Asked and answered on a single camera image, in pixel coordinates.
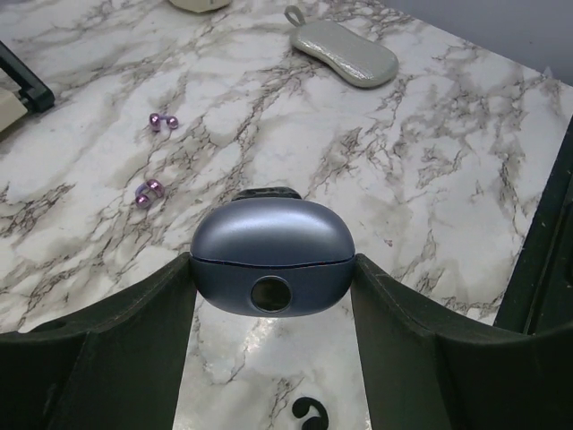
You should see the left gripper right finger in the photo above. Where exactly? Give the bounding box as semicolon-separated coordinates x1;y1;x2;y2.
352;254;572;429

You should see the blue-purple earbud charging case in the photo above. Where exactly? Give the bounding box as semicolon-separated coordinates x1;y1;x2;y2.
190;197;356;318

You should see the black earbud charging case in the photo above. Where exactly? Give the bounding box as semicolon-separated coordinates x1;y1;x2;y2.
232;186;302;202

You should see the brown-topped white cup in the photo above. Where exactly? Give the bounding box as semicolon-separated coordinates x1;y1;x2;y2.
169;0;232;13

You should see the beige black shelf rack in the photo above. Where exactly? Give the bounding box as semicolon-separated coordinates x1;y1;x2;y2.
1;42;56;139

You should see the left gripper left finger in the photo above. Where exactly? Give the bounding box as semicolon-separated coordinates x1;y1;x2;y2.
1;254;196;429

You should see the black earbud upper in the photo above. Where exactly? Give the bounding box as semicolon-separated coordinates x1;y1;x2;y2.
292;396;329;430

